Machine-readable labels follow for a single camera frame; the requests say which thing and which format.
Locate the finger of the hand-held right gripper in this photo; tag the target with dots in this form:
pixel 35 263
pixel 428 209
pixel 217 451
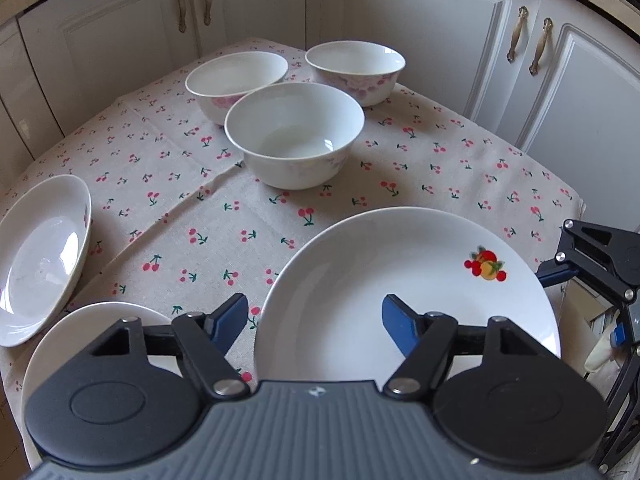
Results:
pixel 620 380
pixel 555 276

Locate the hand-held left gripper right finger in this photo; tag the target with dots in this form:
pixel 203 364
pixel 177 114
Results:
pixel 397 321

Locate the large white bowl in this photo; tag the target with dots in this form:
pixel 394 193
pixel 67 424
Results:
pixel 295 125

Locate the white cabinet door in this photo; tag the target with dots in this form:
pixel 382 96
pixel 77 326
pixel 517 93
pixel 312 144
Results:
pixel 595 125
pixel 115 45
pixel 430 35
pixel 250 0

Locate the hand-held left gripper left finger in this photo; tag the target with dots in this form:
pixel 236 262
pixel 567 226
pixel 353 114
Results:
pixel 234 316

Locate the small white plate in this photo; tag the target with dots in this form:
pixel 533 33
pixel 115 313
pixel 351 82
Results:
pixel 75 330

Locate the cherry print tablecloth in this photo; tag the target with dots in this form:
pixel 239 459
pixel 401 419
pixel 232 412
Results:
pixel 200 200

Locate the white bowl pink floral print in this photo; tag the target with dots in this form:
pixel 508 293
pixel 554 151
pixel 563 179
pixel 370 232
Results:
pixel 355 62

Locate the white plate with fruit print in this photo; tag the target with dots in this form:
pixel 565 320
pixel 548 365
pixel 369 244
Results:
pixel 350 270

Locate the white bowl faint pink print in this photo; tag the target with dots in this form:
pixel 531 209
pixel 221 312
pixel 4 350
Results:
pixel 235 72

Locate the plain white deep plate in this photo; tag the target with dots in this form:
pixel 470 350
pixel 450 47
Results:
pixel 40 260

